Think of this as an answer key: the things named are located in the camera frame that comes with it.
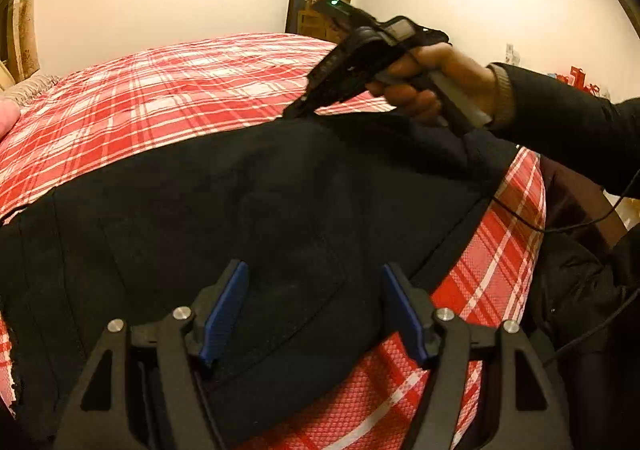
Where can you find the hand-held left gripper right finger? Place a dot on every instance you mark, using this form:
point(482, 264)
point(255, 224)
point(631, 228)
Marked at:
point(405, 315)

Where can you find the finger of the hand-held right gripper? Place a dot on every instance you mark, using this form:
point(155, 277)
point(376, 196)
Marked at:
point(320, 92)

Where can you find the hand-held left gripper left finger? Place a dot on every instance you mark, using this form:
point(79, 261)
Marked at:
point(227, 315)

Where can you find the black pants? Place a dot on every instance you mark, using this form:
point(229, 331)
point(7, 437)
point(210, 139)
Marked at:
point(250, 205)

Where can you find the person's right forearm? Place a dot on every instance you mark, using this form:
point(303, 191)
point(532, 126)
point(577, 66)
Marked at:
point(575, 130)

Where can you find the person's right hand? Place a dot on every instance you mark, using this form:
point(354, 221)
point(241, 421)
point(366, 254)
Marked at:
point(452, 62)

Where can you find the wooden rack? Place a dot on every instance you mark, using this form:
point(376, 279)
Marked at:
point(311, 20)

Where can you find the red plaid bedspread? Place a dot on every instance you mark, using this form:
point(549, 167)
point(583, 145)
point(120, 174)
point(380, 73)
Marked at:
point(150, 95)

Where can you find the person's dark jacket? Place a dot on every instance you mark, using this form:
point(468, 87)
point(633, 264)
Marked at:
point(575, 290)

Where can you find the red bags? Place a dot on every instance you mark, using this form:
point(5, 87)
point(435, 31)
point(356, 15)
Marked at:
point(577, 80)

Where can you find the striped beige pillow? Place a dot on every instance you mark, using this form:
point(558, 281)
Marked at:
point(30, 87)

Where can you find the beige floral curtain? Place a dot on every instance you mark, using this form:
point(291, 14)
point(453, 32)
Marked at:
point(25, 30)

